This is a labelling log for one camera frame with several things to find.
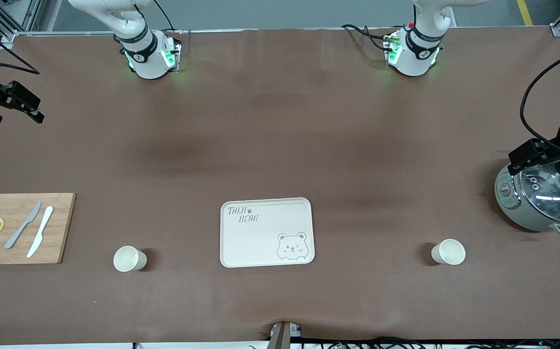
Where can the grey-green electric pot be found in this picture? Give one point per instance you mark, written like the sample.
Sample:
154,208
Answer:
522,213

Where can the grey knife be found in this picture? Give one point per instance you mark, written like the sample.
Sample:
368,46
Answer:
35,212

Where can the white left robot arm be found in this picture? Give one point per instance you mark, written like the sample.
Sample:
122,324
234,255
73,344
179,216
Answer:
418,48

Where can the brown table mat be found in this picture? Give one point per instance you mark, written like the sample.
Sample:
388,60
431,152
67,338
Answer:
280,145

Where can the wooden cutting board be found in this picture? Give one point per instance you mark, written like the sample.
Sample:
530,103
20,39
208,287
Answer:
56,232

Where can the white knife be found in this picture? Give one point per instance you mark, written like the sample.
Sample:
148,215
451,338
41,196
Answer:
42,230

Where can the small white device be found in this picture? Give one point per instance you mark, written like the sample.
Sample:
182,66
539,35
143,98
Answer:
295,331

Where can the white cup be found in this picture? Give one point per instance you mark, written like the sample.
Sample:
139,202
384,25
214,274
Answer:
449,252
127,259

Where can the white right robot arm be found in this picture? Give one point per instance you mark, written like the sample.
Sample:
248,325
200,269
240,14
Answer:
144,53

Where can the brown camera post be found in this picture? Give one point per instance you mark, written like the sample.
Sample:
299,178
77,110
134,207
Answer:
281,339

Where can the cream bear print tray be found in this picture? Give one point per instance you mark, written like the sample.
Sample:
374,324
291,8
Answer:
260,242

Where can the glass pot lid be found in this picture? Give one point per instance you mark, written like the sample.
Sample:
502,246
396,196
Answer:
541,194

